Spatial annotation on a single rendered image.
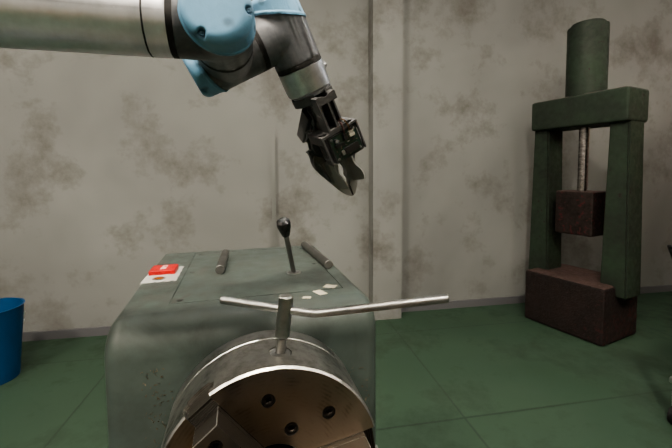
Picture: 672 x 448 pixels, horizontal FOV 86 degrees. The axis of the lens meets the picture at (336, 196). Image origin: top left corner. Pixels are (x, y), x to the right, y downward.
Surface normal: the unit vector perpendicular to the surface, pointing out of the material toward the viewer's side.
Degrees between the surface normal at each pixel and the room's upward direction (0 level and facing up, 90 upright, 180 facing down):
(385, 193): 90
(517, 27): 90
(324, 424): 90
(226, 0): 90
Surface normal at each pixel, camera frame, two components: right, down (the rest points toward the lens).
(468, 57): 0.18, 0.06
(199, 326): 0.19, -0.62
